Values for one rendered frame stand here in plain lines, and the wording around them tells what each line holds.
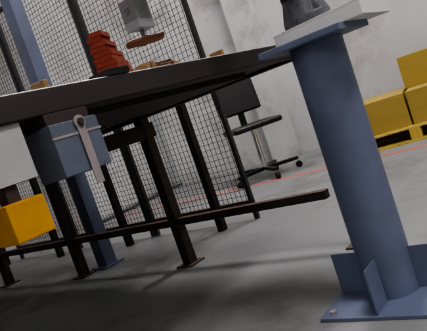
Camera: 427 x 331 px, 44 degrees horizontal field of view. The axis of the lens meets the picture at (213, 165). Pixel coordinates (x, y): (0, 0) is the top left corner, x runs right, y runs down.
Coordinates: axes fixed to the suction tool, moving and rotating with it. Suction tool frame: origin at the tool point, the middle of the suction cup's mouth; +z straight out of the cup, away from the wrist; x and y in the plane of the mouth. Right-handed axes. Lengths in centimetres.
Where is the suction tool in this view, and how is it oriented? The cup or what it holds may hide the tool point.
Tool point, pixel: (146, 42)
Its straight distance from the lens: 187.9
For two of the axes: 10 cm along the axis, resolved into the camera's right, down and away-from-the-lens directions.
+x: 7.9, -2.2, -5.7
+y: -5.2, 2.5, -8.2
